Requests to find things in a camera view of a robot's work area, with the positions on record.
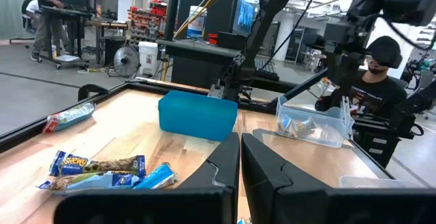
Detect black cart desk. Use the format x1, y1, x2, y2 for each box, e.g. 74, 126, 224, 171
156, 38, 245, 89

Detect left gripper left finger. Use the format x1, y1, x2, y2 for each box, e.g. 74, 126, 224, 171
53, 131, 241, 224

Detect blue Chewy granola bar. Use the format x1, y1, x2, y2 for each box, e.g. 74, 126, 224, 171
36, 171, 142, 196
48, 150, 147, 179

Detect teal plastic bin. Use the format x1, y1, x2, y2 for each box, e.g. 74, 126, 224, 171
157, 90, 238, 142

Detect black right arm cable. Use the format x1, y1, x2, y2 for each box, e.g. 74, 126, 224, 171
260, 0, 323, 71

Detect person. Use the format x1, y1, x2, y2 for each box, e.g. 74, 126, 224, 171
315, 35, 408, 119
22, 0, 40, 34
31, 0, 69, 63

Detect white blue labelled container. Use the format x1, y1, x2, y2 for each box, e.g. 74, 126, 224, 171
186, 5, 208, 39

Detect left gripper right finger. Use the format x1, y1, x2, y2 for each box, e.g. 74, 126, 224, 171
240, 132, 436, 224

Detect white bucket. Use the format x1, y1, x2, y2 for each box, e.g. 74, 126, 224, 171
138, 41, 160, 78

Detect small black box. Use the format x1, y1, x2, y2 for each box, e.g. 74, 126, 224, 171
217, 31, 248, 50

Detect black drawer cabinet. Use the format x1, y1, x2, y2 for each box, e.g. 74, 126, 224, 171
354, 128, 401, 169

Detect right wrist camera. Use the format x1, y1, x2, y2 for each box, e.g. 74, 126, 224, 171
323, 21, 362, 48

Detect brown blue granola bar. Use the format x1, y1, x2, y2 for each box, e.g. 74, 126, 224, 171
292, 116, 317, 139

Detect tablet with blue screen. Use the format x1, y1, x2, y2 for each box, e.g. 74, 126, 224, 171
233, 0, 260, 36

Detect black table frame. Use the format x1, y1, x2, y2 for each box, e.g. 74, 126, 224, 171
0, 67, 396, 180

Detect black standing desk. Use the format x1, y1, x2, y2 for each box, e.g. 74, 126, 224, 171
37, 5, 93, 70

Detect light blue granola bar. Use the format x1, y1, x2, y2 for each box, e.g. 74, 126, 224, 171
132, 162, 180, 191
277, 113, 294, 137

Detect black pole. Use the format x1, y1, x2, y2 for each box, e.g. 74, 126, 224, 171
163, 0, 183, 43

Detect wooden workbench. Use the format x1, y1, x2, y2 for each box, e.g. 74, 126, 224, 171
84, 19, 129, 65

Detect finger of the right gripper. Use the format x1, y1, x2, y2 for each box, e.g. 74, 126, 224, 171
332, 79, 343, 99
342, 79, 357, 99

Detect gray bordered table mat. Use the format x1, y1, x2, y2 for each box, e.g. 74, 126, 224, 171
251, 128, 394, 188

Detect round floor fan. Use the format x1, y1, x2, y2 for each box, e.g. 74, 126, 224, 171
112, 45, 141, 79

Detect red parts shelf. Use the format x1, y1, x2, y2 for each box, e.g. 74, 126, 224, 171
127, 0, 168, 46

